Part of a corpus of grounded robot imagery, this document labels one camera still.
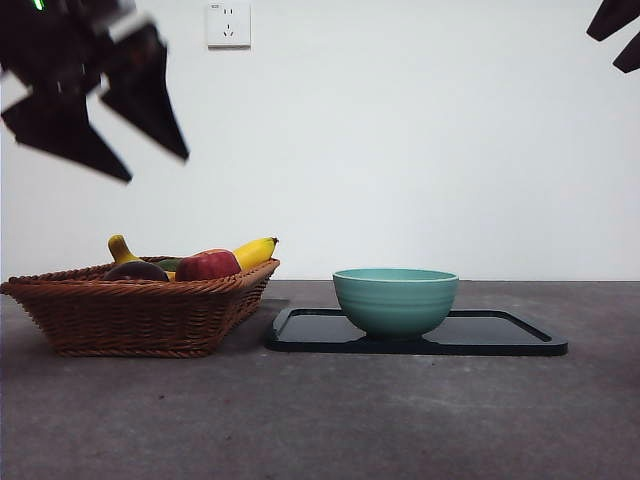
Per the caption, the brown wicker basket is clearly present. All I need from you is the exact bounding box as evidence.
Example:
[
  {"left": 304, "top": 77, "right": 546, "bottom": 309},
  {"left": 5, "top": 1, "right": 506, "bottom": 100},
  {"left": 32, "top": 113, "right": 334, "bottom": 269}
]
[{"left": 0, "top": 257, "right": 281, "bottom": 359}]

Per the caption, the black rectangular tray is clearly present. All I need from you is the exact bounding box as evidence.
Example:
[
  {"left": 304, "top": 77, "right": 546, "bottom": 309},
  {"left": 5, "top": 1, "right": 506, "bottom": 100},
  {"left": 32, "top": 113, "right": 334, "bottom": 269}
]
[{"left": 263, "top": 306, "right": 570, "bottom": 357}]

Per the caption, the teal ribbed bowl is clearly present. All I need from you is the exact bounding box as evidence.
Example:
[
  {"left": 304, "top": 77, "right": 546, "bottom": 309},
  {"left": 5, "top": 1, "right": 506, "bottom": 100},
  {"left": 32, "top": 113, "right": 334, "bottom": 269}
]
[{"left": 332, "top": 268, "right": 460, "bottom": 343}]

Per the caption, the red apple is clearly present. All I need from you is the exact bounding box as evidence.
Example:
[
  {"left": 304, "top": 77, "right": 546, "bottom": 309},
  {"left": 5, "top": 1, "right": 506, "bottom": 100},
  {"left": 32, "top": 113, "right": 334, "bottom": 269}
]
[{"left": 174, "top": 248, "right": 243, "bottom": 282}]

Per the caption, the white wall socket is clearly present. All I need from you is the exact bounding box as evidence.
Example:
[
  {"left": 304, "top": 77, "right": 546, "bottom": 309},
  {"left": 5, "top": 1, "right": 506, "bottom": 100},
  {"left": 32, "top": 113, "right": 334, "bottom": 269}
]
[{"left": 206, "top": 0, "right": 252, "bottom": 50}]

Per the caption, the yellow banana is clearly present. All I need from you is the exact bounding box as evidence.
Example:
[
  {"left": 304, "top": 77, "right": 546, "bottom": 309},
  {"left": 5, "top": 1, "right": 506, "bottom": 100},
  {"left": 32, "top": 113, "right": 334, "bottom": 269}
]
[{"left": 107, "top": 233, "right": 280, "bottom": 283}]

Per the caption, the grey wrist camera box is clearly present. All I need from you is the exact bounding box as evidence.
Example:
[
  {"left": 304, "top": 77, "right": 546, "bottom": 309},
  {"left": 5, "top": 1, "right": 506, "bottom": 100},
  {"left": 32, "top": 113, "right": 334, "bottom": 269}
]
[{"left": 105, "top": 8, "right": 156, "bottom": 46}]

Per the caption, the dark red plum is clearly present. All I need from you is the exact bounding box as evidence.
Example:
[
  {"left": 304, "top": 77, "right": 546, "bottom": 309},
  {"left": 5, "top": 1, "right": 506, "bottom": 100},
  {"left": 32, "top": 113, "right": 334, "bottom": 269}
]
[{"left": 102, "top": 260, "right": 171, "bottom": 283}]

